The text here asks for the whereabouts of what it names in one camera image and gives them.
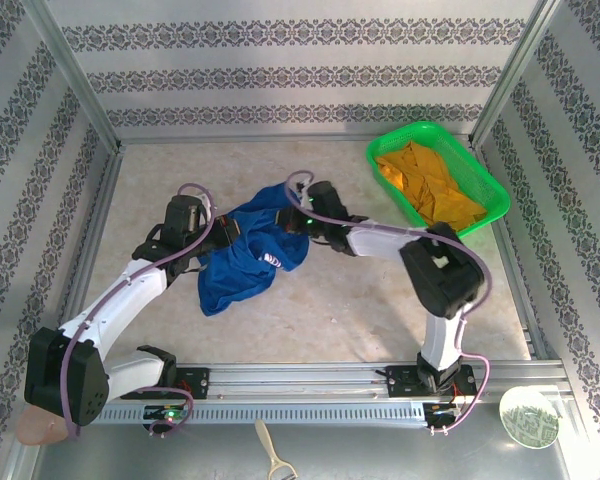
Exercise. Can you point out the blue t-shirt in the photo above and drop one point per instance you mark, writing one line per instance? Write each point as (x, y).
(240, 280)

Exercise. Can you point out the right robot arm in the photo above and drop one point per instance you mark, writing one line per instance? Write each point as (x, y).
(380, 242)

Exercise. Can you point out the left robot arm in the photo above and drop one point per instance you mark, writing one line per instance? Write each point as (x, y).
(125, 295)

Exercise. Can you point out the yellow cloth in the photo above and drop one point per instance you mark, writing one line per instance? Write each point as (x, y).
(430, 185)

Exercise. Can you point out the green plastic mesh basket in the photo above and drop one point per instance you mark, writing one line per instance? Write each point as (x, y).
(480, 175)

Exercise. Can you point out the small circuit board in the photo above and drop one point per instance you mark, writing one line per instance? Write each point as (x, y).
(167, 413)
(445, 410)

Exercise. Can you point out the cream plastic peeler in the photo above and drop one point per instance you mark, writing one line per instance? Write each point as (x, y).
(263, 436)

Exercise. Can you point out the pink translucent cup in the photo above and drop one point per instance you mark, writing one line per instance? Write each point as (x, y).
(40, 435)

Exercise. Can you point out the green patterned white bowl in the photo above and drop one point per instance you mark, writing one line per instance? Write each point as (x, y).
(530, 417)

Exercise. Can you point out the aluminium frame rail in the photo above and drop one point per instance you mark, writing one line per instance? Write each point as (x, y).
(105, 200)
(280, 138)

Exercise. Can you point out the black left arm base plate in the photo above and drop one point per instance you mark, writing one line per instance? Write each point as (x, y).
(200, 382)

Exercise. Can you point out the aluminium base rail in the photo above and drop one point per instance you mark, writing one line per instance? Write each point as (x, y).
(300, 380)

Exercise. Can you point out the aluminium frame post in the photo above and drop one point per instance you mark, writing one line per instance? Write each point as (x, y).
(512, 75)
(77, 75)

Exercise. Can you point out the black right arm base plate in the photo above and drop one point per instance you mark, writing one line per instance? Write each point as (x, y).
(400, 382)

